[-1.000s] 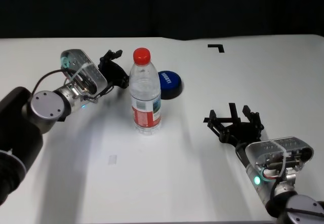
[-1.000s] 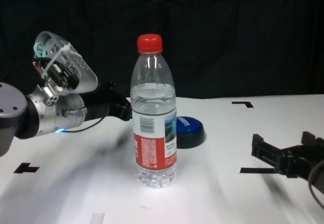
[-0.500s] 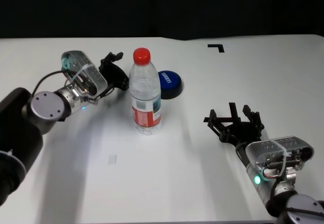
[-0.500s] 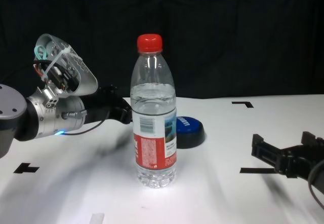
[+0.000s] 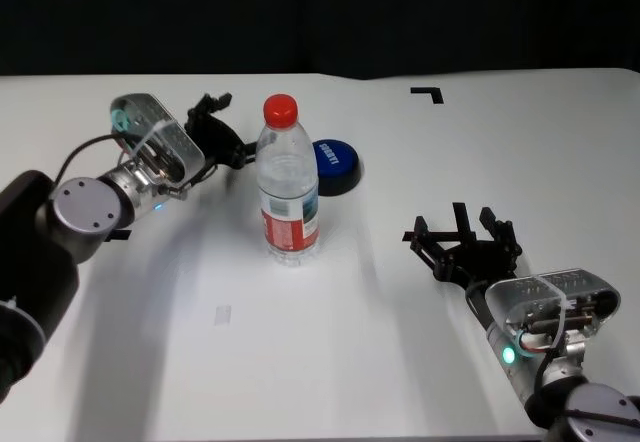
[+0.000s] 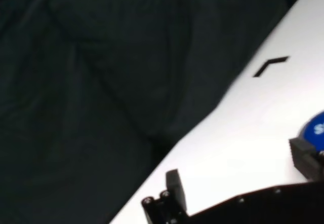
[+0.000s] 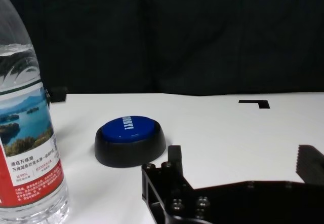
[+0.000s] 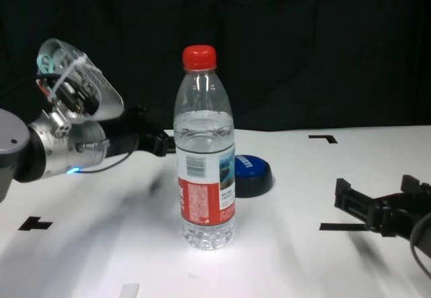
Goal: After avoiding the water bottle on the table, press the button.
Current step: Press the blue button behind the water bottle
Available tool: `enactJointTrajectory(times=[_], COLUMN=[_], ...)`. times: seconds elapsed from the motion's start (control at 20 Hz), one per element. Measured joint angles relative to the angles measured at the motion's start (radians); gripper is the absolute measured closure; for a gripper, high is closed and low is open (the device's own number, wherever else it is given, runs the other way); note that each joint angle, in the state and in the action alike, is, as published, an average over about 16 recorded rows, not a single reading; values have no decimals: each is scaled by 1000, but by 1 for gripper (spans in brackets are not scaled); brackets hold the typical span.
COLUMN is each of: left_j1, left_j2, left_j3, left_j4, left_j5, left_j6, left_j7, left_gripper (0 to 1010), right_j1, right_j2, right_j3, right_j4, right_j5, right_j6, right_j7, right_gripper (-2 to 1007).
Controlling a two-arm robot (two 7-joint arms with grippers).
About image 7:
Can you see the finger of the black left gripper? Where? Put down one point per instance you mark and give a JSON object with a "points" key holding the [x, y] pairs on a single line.
{"points": [[58, 94]]}

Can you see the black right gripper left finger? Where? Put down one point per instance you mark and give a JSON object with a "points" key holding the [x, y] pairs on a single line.
{"points": [[157, 181]]}

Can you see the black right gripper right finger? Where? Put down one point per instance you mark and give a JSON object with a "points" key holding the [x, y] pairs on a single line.
{"points": [[311, 165]]}

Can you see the clear water bottle red cap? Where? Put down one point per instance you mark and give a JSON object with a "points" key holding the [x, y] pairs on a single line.
{"points": [[27, 132]]}

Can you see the blue black round lid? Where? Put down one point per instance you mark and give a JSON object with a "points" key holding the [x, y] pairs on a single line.
{"points": [[129, 143]]}

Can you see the black curtain backdrop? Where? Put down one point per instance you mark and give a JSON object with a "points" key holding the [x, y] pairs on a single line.
{"points": [[177, 31]]}

